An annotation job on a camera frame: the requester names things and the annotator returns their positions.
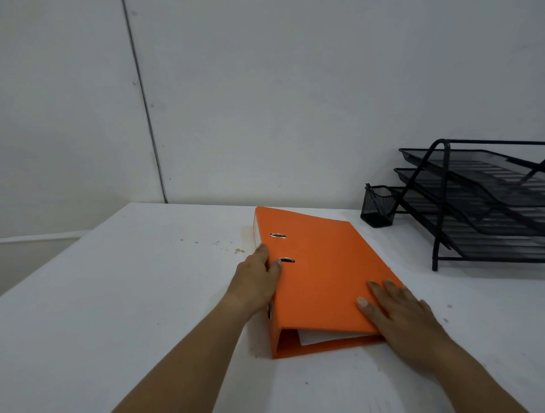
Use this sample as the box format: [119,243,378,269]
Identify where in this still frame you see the person's left forearm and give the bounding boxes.
[112,294,253,413]

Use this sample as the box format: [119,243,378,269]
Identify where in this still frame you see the white wall rail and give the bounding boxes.
[0,230,91,244]

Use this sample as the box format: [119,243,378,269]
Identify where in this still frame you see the black mesh letter tray rack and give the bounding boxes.
[389,139,545,272]

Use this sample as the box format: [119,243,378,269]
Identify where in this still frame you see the orange lever arch binder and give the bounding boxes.
[253,206,405,360]

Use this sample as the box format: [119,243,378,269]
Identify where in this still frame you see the black mesh pen holder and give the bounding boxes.
[360,183,399,229]

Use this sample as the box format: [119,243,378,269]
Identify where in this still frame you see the person's left hand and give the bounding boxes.
[224,243,283,319]

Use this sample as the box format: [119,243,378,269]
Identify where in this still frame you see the person's right forearm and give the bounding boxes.
[426,338,529,413]

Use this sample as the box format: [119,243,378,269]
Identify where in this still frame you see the person's right hand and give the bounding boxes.
[356,279,453,376]

